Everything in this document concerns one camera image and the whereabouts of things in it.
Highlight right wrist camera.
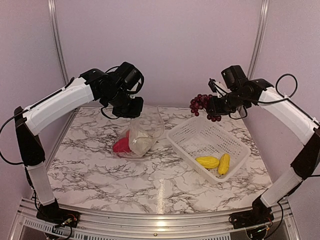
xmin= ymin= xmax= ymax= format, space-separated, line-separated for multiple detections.
xmin=208 ymin=78 xmax=227 ymax=97

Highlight right aluminium frame post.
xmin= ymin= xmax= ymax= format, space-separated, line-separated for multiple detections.
xmin=247 ymin=0 xmax=270 ymax=80

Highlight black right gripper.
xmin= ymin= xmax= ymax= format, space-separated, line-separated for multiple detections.
xmin=206 ymin=88 xmax=250 ymax=116

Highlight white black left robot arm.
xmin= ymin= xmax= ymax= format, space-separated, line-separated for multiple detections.
xmin=13 ymin=62 xmax=145 ymax=223

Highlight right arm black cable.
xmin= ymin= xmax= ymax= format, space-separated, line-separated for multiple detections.
xmin=274 ymin=73 xmax=299 ymax=101

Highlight white toy cauliflower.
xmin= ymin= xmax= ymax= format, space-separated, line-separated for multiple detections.
xmin=129 ymin=137 xmax=156 ymax=157

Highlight aluminium front rail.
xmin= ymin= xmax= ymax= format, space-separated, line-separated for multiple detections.
xmin=9 ymin=197 xmax=301 ymax=240

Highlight red toy bell pepper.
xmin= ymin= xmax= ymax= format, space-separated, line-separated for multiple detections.
xmin=112 ymin=137 xmax=131 ymax=153

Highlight left aluminium frame post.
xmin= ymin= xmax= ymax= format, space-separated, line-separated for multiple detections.
xmin=47 ymin=0 xmax=70 ymax=85

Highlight dark red toy grapes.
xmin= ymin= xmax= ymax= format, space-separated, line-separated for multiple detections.
xmin=189 ymin=94 xmax=222 ymax=122

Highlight white plastic mesh basket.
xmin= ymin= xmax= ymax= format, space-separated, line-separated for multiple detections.
xmin=166 ymin=116 xmax=251 ymax=185

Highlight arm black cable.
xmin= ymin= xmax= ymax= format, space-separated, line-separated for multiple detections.
xmin=100 ymin=106 xmax=121 ymax=120
xmin=274 ymin=73 xmax=299 ymax=101

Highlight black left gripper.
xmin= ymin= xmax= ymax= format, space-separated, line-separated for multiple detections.
xmin=103 ymin=87 xmax=144 ymax=118

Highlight aluminium frame post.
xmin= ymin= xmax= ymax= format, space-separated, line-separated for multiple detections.
xmin=247 ymin=0 xmax=270 ymax=80
xmin=47 ymin=0 xmax=70 ymax=85

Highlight clear zip top bag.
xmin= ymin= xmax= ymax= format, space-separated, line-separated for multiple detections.
xmin=111 ymin=105 xmax=165 ymax=159

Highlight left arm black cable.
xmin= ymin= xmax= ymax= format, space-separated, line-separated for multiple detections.
xmin=100 ymin=106 xmax=121 ymax=120

